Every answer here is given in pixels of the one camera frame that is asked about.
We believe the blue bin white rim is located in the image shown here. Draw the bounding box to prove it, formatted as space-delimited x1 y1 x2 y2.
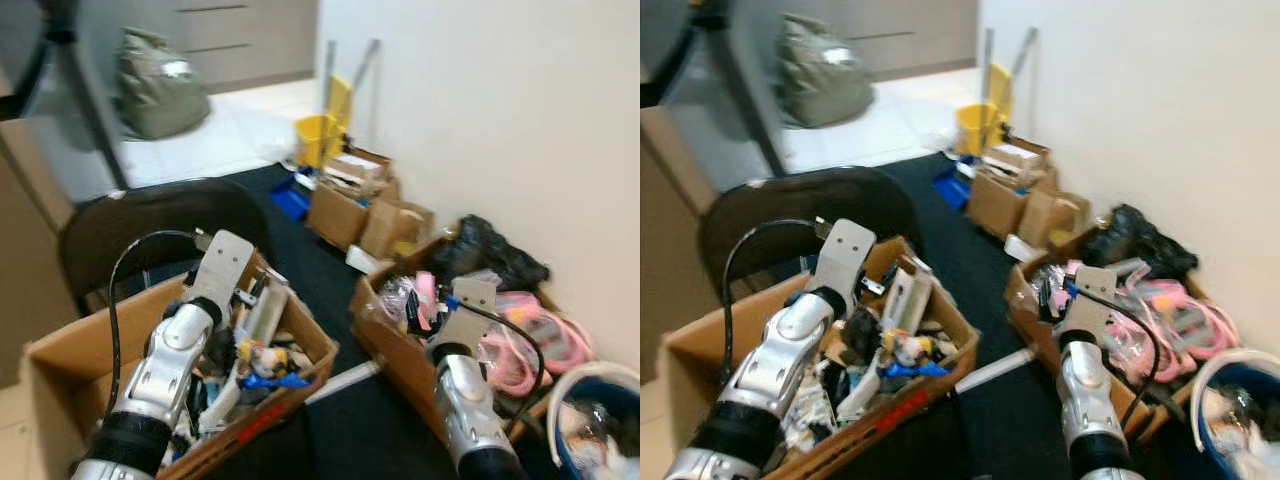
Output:
1187 349 1280 480
544 361 641 480

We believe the cardboard box with pink items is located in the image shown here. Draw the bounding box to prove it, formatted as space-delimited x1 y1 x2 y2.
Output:
349 234 602 447
1002 224 1247 442

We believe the small open cardboard box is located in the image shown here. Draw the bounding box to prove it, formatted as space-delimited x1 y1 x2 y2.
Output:
1017 187 1094 252
357 197 437 264

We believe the white tube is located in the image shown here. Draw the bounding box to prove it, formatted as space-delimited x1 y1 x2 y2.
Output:
299 359 387 407
954 346 1032 395

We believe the blue plastic tool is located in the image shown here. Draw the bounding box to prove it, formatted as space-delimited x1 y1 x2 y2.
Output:
879 357 952 380
239 369 314 392

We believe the black plastic bag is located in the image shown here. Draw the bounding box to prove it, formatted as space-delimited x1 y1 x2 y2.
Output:
1082 202 1200 282
431 214 552 292

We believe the blue dustpan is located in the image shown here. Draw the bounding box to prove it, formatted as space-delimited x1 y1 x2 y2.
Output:
269 174 317 222
931 159 977 212

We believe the cardboard box with papers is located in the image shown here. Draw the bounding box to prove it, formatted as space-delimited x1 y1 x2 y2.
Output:
964 137 1057 242
304 147 400 252

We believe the black round back chair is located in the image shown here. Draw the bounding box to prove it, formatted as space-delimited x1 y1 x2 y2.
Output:
57 179 274 312
697 166 927 302

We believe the pink plastic packaging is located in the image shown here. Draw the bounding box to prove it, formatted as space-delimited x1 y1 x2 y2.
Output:
479 289 597 397
1119 274 1242 387

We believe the yellow mop bucket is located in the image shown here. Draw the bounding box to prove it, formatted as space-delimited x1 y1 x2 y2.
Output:
292 74 354 170
954 62 1014 157

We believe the cardboard box of junk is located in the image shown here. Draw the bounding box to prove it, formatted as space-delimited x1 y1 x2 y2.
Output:
20 249 340 480
660 234 982 480

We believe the brown wooden cabinet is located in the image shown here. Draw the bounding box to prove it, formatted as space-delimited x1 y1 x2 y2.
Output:
640 104 720 352
0 117 80 392

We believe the olive green bag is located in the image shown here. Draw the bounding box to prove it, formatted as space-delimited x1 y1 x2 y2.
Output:
777 12 877 130
114 26 212 142

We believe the black tripod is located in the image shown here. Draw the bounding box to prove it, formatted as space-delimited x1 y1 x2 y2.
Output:
0 0 132 192
640 0 792 180

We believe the grey drawer cabinet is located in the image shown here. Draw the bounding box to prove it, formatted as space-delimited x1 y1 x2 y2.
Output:
850 0 982 82
75 0 322 94

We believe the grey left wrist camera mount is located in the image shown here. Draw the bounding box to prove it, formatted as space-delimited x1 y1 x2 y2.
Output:
811 217 879 297
182 229 257 307

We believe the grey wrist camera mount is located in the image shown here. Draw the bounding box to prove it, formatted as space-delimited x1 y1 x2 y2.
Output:
1067 264 1120 337
437 276 499 347
182 229 257 307
811 217 879 297

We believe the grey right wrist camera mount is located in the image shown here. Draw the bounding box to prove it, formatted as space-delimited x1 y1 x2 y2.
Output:
1067 264 1120 337
437 276 499 347

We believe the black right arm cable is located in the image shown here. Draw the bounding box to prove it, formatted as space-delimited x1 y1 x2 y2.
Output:
453 297 547 437
1069 284 1162 423

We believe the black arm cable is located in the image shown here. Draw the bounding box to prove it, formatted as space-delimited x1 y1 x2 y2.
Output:
106 229 212 423
721 217 827 388
453 297 547 437
1069 284 1162 423

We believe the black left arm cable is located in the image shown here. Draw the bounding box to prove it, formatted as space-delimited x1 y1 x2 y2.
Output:
721 217 827 388
106 229 212 423

